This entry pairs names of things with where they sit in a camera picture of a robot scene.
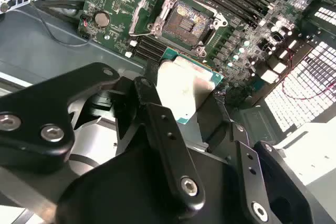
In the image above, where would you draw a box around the silver green CPU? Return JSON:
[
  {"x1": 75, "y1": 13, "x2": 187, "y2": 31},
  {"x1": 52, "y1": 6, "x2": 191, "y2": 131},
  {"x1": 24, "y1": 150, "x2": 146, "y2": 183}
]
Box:
[{"x1": 156, "y1": 47, "x2": 225, "y2": 125}]

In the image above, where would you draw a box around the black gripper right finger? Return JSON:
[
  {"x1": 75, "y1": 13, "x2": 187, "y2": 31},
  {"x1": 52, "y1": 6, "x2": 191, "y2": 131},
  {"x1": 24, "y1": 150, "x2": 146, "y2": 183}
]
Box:
[{"x1": 195, "y1": 92, "x2": 314, "y2": 224}]

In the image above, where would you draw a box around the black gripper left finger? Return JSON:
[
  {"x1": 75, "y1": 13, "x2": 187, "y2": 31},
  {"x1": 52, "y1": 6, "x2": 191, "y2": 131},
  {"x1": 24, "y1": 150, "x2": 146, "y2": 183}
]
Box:
[{"x1": 0, "y1": 60, "x2": 206, "y2": 213}]

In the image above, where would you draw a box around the metal socket cover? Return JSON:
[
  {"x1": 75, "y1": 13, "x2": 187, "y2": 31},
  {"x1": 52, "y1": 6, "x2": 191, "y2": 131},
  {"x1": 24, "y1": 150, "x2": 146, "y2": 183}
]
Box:
[{"x1": 128, "y1": 0, "x2": 181, "y2": 37}]

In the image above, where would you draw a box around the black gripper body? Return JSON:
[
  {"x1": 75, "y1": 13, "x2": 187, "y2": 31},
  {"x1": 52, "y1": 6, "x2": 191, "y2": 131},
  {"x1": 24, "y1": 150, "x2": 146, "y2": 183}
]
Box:
[{"x1": 56, "y1": 124, "x2": 247, "y2": 224}]

